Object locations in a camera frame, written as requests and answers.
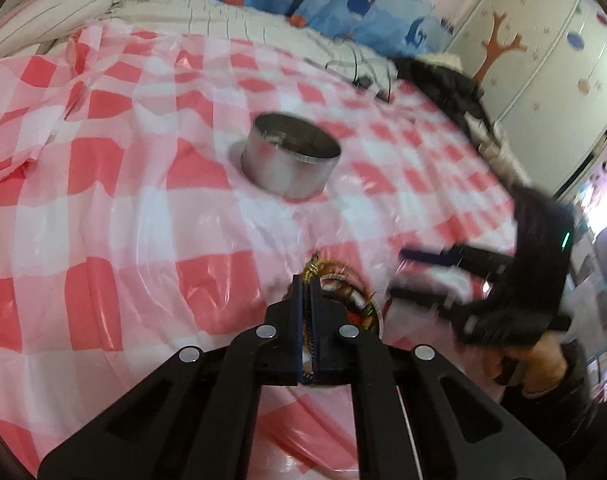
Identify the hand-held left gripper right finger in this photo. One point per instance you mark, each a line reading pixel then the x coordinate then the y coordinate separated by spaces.
pixel 317 330

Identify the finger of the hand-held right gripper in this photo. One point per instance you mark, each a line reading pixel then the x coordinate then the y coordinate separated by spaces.
pixel 423 297
pixel 433 258

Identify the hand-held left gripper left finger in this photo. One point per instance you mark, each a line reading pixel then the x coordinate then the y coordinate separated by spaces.
pixel 297 330

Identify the round metal tin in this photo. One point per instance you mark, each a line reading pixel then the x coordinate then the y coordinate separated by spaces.
pixel 283 170

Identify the person's right forearm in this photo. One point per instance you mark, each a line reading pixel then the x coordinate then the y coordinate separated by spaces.
pixel 578 405

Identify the person's right hand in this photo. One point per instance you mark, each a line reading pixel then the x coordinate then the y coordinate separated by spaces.
pixel 541 360

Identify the colourful clutter pile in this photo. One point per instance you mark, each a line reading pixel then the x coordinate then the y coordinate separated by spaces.
pixel 603 260

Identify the black jacket with fur collar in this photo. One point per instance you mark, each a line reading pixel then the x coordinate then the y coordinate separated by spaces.
pixel 453 91

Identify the red white checkered plastic tablecloth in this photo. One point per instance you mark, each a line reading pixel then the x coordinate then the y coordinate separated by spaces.
pixel 133 235

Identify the white wardrobe with tree decals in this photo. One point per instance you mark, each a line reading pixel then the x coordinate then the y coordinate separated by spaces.
pixel 533 60

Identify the blue whale printed blanket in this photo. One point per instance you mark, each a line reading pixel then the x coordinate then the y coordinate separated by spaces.
pixel 343 0

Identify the white grid bed sheet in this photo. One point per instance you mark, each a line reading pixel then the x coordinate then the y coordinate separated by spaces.
pixel 223 20

